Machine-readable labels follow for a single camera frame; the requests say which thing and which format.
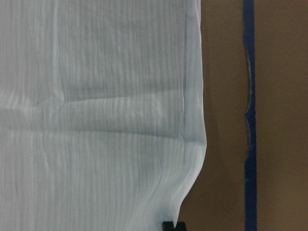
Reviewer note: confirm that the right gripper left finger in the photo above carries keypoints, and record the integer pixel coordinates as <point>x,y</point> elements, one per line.
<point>167,226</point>

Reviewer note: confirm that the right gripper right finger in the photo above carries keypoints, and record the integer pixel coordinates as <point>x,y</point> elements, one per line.
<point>180,226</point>

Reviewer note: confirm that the light blue button shirt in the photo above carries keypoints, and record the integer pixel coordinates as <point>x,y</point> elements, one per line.
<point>101,113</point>

